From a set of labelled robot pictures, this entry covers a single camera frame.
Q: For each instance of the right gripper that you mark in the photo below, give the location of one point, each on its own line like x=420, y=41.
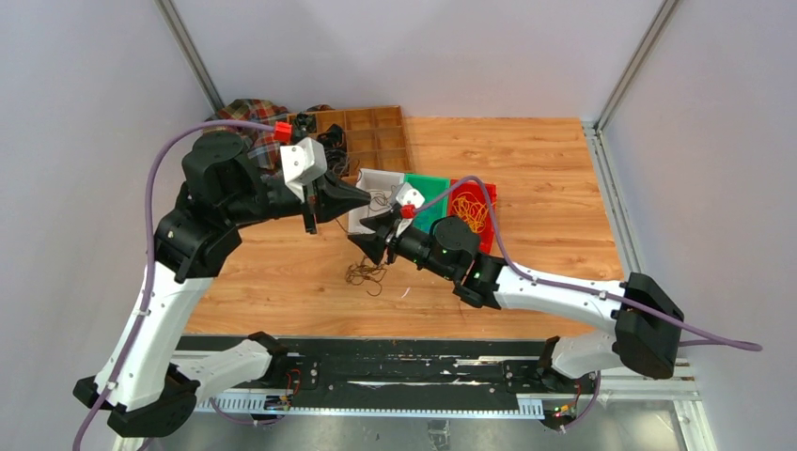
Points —
x=373, y=245

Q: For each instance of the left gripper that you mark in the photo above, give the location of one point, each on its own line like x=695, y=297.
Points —
x=329, y=200

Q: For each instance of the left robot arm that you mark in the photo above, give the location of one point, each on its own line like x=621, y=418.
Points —
x=145, y=394

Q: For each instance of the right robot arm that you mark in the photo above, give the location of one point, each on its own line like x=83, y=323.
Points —
x=634, y=321

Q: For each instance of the rolled dark patterned belt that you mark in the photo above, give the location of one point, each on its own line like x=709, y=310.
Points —
x=339, y=163

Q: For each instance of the white plastic bin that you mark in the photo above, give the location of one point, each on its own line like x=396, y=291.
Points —
x=381, y=185

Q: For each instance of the rolled dark belt middle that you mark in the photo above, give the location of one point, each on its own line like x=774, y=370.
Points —
x=333, y=139

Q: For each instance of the green plastic bin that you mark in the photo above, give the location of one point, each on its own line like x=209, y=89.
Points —
x=430, y=187

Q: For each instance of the wooden compartment tray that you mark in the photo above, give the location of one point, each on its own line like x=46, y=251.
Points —
x=375, y=137

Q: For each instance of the rolled dark belt top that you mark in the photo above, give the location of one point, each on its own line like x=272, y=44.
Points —
x=304, y=122

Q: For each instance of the plaid cloth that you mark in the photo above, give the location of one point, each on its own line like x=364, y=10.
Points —
x=261, y=148

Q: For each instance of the red plastic bin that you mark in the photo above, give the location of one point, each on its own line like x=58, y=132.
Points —
x=470, y=204

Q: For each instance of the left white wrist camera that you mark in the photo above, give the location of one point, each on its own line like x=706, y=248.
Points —
x=303, y=162

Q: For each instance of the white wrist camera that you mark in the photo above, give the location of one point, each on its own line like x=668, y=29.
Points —
x=303, y=162
x=408, y=200

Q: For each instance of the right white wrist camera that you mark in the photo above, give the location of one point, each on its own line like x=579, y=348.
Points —
x=408, y=200

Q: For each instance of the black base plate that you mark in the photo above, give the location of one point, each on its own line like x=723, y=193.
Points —
x=417, y=374

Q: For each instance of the aluminium frame rail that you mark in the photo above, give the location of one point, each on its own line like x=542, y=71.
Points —
x=625, y=412

